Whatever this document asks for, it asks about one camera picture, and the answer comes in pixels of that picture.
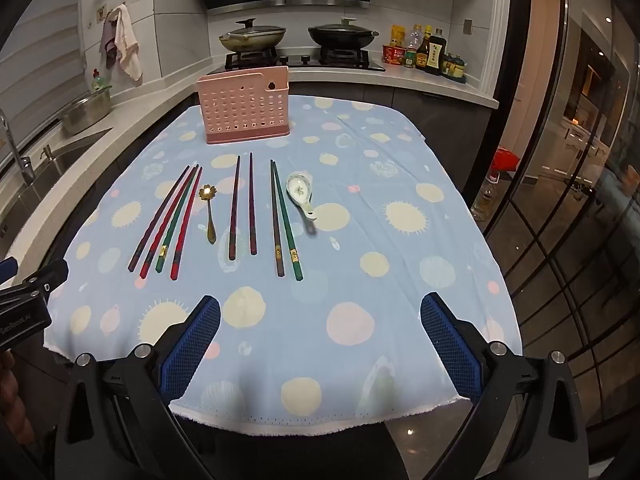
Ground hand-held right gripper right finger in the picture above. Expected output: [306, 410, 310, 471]
[400, 294, 586, 480]

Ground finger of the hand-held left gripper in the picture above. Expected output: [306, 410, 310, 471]
[0, 259, 69, 306]
[0, 256, 20, 288]

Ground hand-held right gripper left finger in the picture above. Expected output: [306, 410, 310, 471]
[55, 295, 222, 480]

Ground green chopstick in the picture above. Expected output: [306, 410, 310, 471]
[155, 166, 200, 274]
[272, 161, 304, 282]

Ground dark purple chopstick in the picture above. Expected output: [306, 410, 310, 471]
[128, 165, 191, 272]

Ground group of chopsticks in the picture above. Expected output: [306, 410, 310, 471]
[140, 164, 199, 279]

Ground dark red chopstick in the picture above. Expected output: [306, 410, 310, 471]
[248, 152, 258, 256]
[228, 155, 242, 261]

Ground brown chopstick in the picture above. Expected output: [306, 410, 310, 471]
[270, 159, 285, 278]

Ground white ceramic spoon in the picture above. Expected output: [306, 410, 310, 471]
[286, 172, 318, 222]

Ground pink perforated utensil holder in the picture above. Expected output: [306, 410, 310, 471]
[196, 66, 292, 146]

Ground person's left hand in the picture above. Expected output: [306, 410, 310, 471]
[0, 350, 31, 442]

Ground chrome faucet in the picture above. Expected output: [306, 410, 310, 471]
[0, 115, 36, 186]

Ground blue dotted tablecloth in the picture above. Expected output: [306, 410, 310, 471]
[42, 95, 523, 436]

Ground steel sink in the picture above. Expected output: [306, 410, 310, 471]
[0, 127, 113, 221]

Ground gold flower spoon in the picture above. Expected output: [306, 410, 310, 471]
[198, 184, 217, 245]

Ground bottles on floor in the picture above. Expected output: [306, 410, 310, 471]
[470, 175, 501, 221]

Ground red bag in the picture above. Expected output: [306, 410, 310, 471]
[491, 146, 521, 176]

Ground black framed glass door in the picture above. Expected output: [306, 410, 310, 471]
[482, 0, 640, 461]

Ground grey purple hanging towel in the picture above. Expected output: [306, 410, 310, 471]
[99, 10, 121, 68]

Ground pink hanging towel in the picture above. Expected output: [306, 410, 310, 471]
[114, 4, 143, 86]

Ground small seasoning jars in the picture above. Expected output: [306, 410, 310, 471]
[442, 52, 467, 84]

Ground dark soy sauce bottle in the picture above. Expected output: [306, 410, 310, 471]
[426, 28, 447, 76]

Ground yellow cap sauce bottle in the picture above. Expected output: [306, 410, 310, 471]
[416, 25, 433, 70]

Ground clear plastic bottle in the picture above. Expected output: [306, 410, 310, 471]
[405, 24, 423, 69]

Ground black gas stove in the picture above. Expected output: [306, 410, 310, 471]
[224, 47, 387, 72]

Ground olive pan with lid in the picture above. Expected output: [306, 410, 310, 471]
[218, 19, 288, 53]

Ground black wok with lid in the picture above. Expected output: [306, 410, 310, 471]
[307, 17, 381, 51]

